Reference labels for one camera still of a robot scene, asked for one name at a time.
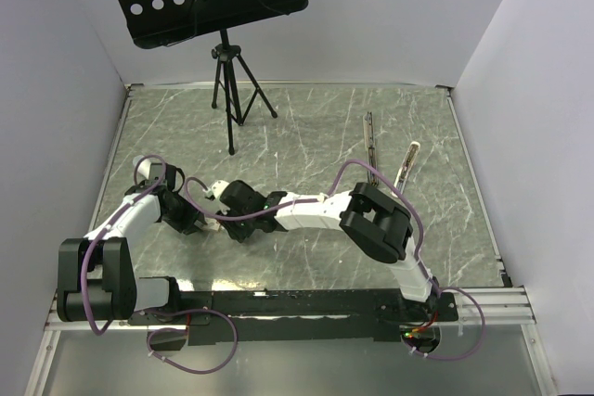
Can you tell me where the beige stapler top part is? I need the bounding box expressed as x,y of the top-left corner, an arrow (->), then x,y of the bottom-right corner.
394,141 -> 420,192

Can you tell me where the small staple box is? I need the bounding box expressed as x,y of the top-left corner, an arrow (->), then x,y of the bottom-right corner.
203,221 -> 221,232

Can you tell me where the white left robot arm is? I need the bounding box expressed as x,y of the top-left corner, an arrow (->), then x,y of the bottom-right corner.
57,160 -> 206,322

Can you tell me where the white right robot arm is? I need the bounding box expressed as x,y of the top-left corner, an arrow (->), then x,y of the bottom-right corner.
211,180 -> 438,320

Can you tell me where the white cylinder tube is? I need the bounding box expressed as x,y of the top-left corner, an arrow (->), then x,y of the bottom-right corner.
133,156 -> 162,184

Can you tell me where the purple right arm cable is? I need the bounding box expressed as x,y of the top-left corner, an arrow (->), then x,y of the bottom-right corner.
183,159 -> 487,364

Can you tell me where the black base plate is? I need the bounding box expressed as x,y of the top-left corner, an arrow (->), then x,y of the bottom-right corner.
129,288 -> 458,346

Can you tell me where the aluminium rail frame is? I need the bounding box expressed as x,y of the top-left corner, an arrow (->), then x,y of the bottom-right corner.
55,84 -> 534,345

